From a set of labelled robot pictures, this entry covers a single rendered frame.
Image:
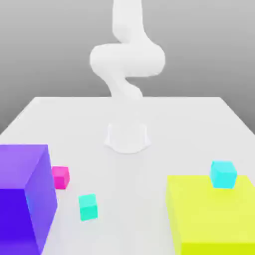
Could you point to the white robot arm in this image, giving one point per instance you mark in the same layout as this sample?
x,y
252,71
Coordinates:
x,y
127,59

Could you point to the small pink cube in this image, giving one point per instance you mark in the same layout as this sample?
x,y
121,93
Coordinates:
x,y
59,177

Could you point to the small turquoise cube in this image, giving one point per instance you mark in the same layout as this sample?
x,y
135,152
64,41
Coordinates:
x,y
88,207

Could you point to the small cyan cube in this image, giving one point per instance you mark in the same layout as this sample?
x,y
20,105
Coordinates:
x,y
223,175

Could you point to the large purple box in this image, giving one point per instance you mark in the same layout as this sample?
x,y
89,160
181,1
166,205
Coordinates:
x,y
29,189

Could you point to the large yellow box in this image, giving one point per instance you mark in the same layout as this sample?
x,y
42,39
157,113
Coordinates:
x,y
211,215

